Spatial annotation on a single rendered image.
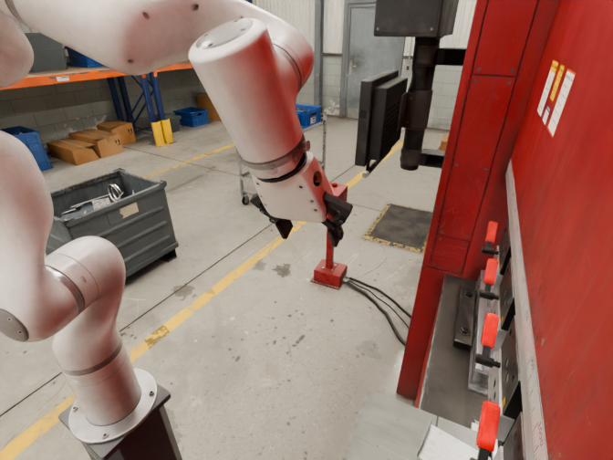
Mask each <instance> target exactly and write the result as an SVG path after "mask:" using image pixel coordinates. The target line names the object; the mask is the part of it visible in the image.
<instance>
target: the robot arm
mask: <svg viewBox="0 0 613 460"><path fill-rule="evenodd" d="M16 21H18V22H20V23H22V24H24V25H25V26H28V27H30V28H32V29H34V30H36V31H37V32H39V33H41V34H43V35H45V36H47V37H50V38H52V39H54V40H56V41H57V42H59V43H61V44H63V45H64V46H66V47H69V48H71V49H73V50H75V51H77V52H78V53H80V54H82V55H84V56H86V57H88V58H91V59H93V60H95V61H97V62H98V63H100V64H102V65H104V66H106V67H108V68H111V69H113V70H116V71H118V72H120V73H123V74H127V75H132V76H138V75H144V74H148V73H151V72H152V71H155V70H158V69H160V68H164V67H167V66H169V65H172V64H175V63H179V62H183V61H186V60H190V62H191V63H192V66H193V68H194V70H195V72H196V74H197V76H198V77H199V79H200V81H201V82H202V84H203V87H204V88H205V90H206V92H207V94H208V96H209V98H210V100H211V101H212V103H213V105H214V107H215V109H216V111H217V113H218V114H219V116H220V118H221V120H222V122H223V125H224V126H225V128H226V129H227V131H228V133H229V135H230V137H231V139H232V140H233V142H234V145H235V147H236V149H237V150H238V151H239V153H240V155H241V157H242V159H243V161H244V164H245V166H246V167H247V169H248V171H249V173H251V174H252V178H253V181H254V184H255V189H256V191H257V193H256V194H254V195H253V196H252V198H251V200H250V202H251V203H252V204H253V205H254V206H255V207H257V208H259V211H260V212H261V213H262V214H264V215H266V216H267V217H269V221H270V222H271V223H273V224H275V226H276V228H277V230H278V231H279V233H280V235H281V236H282V238H283V239H287V238H288V236H289V234H290V232H291V230H292V228H293V224H292V222H291V220H296V221H303V222H311V223H322V224H323V225H324V226H326V227H327V228H328V230H327V234H328V236H329V239H330V241H331V244H332V246H333V247H337V246H338V242H339V240H342V238H343V235H344V231H343V228H342V225H343V224H344V223H346V220H347V219H348V217H349V215H350V213H351V211H352V208H353V205H352V204H350V203H347V202H345V201H343V200H341V199H339V198H337V197H335V196H334V194H333V192H332V189H331V187H330V184H329V182H328V179H327V177H326V175H325V173H324V171H323V169H322V167H321V165H320V164H319V162H318V161H317V158H316V157H315V156H314V154H313V153H312V152H308V151H309V150H310V141H306V138H305V135H304V132H303V130H302V127H301V124H300V122H299V119H298V117H297V113H296V96H297V94H298V93H299V91H300V90H301V89H302V88H303V87H304V85H305V84H306V82H307V80H308V79H309V77H310V75H311V72H312V70H313V67H314V62H315V58H314V52H313V48H312V47H311V45H310V43H309V42H308V40H307V39H306V38H305V37H304V35H303V34H301V33H300V32H299V31H298V30H297V29H295V28H294V27H293V26H291V25H289V24H288V23H287V22H286V21H284V20H282V19H280V18H279V17H277V16H274V15H272V14H271V13H269V12H267V11H265V10H264V9H262V8H260V7H258V6H256V5H253V4H251V3H249V2H246V1H245V0H0V89H2V88H6V87H9V86H12V85H14V84H16V83H17V82H19V81H20V80H22V79H23V78H24V77H25V76H26V75H27V74H28V72H29V71H30V69H31V68H32V66H33V63H34V52H33V49H32V47H31V45H30V43H29V41H28V39H27V37H26V35H25V34H24V32H23V31H22V29H21V28H20V26H19V25H18V23H17V22H16ZM327 214H330V215H331V216H333V217H332V219H331V221H330V220H329V219H327ZM53 221H54V206H53V202H52V198H51V194H50V191H49V190H48V187H47V183H46V181H45V179H44V177H43V174H42V172H41V171H40V169H39V167H38V165H37V163H36V160H35V158H34V156H33V154H32V153H31V151H30V150H29V149H28V148H27V147H26V146H25V145H24V143H22V142H21V141H20V140H19V139H17V138H16V137H14V136H12V135H10V134H8V133H6V132H4V131H0V331H1V332H2V333H3V335H4V336H6V337H8V338H10V339H12V340H16V341H20V342H38V341H41V340H45V339H48V338H50V337H51V336H53V335H55V336H54V339H53V341H52V351H53V355H54V357H55V359H56V361H57V364H58V366H59V368H60V370H61V371H62V373H63V374H64V376H65V378H66V380H67V382H68V385H69V386H70V388H71V390H72V392H73V393H74V395H75V397H76V398H77V399H76V400H75V402H74V404H73V406H72V408H71V411H70V414H69V418H68V424H69V428H70V431H71V433H72V434H73V435H74V436H75V437H76V438H77V439H78V440H79V441H80V442H82V443H85V444H106V443H110V442H113V441H116V440H118V439H120V438H121V437H123V436H125V435H127V434H129V433H130V432H132V431H133V430H135V429H136V428H137V427H138V426H139V425H140V424H141V423H142V422H143V421H144V420H145V419H146V418H147V417H148V415H149V414H150V412H151V410H152V408H153V406H154V404H155V402H156V399H157V393H158V391H157V385H156V382H155V380H154V379H153V377H152V376H151V375H150V374H149V373H148V372H146V371H144V370H141V369H134V368H133V367H132V365H131V362H130V358H129V355H128V353H127V351H126V348H125V346H124V343H123V340H122V338H121V336H120V333H119V329H118V326H117V317H118V314H119V307H120V304H121V301H122V296H123V291H124V287H125V280H126V269H125V264H124V260H123V258H122V256H121V254H120V252H119V250H118V248H117V247H115V246H114V245H113V244H112V243H111V242H110V241H108V240H106V239H104V238H101V237H97V236H83V237H80V238H77V239H75V240H73V241H71V242H69V243H67V244H65V245H63V246H61V247H60V248H59V249H57V250H56V251H54V252H53V253H51V254H49V255H48V256H46V257H45V251H46V246H47V240H48V237H49V234H50V231H51V228H52V225H53Z"/></svg>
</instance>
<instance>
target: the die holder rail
mask: <svg viewBox="0 0 613 460"><path fill-rule="evenodd" d="M484 273H485V270H481V273H480V276H479V278H478V281H477V284H476V288H475V290H476V296H475V309H474V322H473V345H472V348H471V357H470V369H469V381H468V390H470V391H473V392H478V393H480V394H483V395H485V396H488V379H489V374H490V369H491V368H489V367H486V366H483V365H481V364H478V363H475V361H474V359H475V355H476V354H477V353H479V354H482V350H483V347H482V345H481V337H482V333H483V324H484V319H485V315H486V313H487V314H488V312H489V313H490V310H491V306H492V303H493V300H490V299H486V298H479V291H480V290H484V287H485V284H484V282H483V278H484ZM496 353H497V352H496V351H492V350H490V355H489V357H491V358H495V355H496Z"/></svg>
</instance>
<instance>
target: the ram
mask: <svg viewBox="0 0 613 460"><path fill-rule="evenodd" d="M553 60H554V61H556V62H558V65H557V68H556V73H555V75H554V78H553V81H552V84H551V87H550V90H549V93H548V96H547V99H546V102H545V106H544V109H543V112H542V115H541V117H540V115H539V113H538V111H537V109H538V106H539V103H540V100H541V98H542V94H543V91H544V88H545V84H546V81H547V78H548V75H549V72H550V69H551V66H552V63H553ZM561 64H562V65H563V66H565V68H564V71H563V74H562V77H561V79H560V82H559V85H558V87H557V90H556V94H555V97H554V100H553V101H552V100H551V99H550V96H551V93H552V90H553V87H554V85H555V82H556V77H557V74H558V71H559V69H560V66H561ZM568 68H569V69H570V70H572V71H574V72H576V75H575V78H574V80H573V83H572V86H571V89H570V90H569V93H568V96H567V99H566V103H565V106H564V108H563V111H562V114H561V116H560V119H559V122H558V124H557V127H556V131H555V134H554V137H553V138H552V137H551V135H550V133H549V131H548V129H547V127H548V124H549V121H550V119H551V116H552V113H553V110H554V107H555V105H556V101H557V98H558V95H559V92H560V89H561V87H562V84H563V82H564V79H565V76H566V72H567V69H568ZM547 105H548V106H549V108H550V111H549V114H548V117H547V120H546V123H545V124H544V122H543V117H544V115H545V110H546V107H547ZM511 164H512V172H513V180H514V195H515V202H516V210H517V218H518V225H519V233H520V241H521V248H522V257H523V264H524V272H525V286H526V295H527V302H528V309H529V318H530V325H531V332H532V341H533V348H534V356H535V370H536V378H537V386H538V393H539V402H540V409H541V417H542V425H543V432H544V440H545V455H546V460H613V0H559V1H558V4H557V8H556V12H555V15H554V19H553V22H552V25H551V27H550V31H549V34H548V37H547V41H546V43H545V48H544V52H543V55H542V57H541V60H540V64H539V67H538V70H537V72H536V76H535V81H534V85H533V87H532V90H531V93H530V97H529V100H528V102H527V105H526V109H525V114H524V117H523V120H522V123H521V126H520V130H519V132H518V135H517V138H516V142H515V145H514V150H513V153H512V156H511ZM505 178H506V191H507V203H508V215H509V228H510V241H511V254H512V267H513V279H514V303H515V316H516V328H517V341H518V354H519V367H520V380H521V392H522V405H523V417H524V430H525V454H526V460H535V453H534V444H533V434H532V424H531V414H530V403H529V393H528V383H527V373H526V364H525V345H524V334H523V324H522V314H521V304H520V295H519V285H518V275H517V264H516V254H515V244H514V226H513V216H512V206H511V195H510V185H509V175H508V168H507V171H506V175H505Z"/></svg>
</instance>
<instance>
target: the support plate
mask: <svg viewBox="0 0 613 460"><path fill-rule="evenodd" d="M431 419H432V420H431ZM436 419H437V415H434V414H431V413H427V412H425V411H423V410H421V409H418V408H416V407H413V406H410V405H408V404H406V403H404V402H400V401H397V400H395V399H392V398H390V397H388V396H385V395H383V394H380V393H378V392H374V391H372V390H369V389H367V391H366V394H365V397H364V400H363V403H362V404H361V407H360V410H359V413H358V418H357V421H356V422H355V425H354V428H353V431H352V434H351V436H350V438H349V441H348V446H347V449H346V452H345V453H344V456H343V460H422V459H420V458H419V457H418V456H417V453H418V451H419V448H420V446H421V442H422V439H423V437H424V435H425V433H426V430H427V428H428V425H429V423H430V420H431V424H432V425H434V426H435V425H436ZM437 428H439V429H441V430H443V431H444V432H445V433H447V434H449V435H451V436H453V437H455V438H456V439H458V440H460V441H462V442H464V443H465V444H467V445H469V446H470V447H472V448H474V449H476V450H477V451H479V448H478V445H476V436H477V432H476V431H474V430H472V429H469V428H467V427H464V426H462V425H459V424H457V423H453V422H451V421H448V420H446V419H443V418H441V417H439V420H438V426H437Z"/></svg>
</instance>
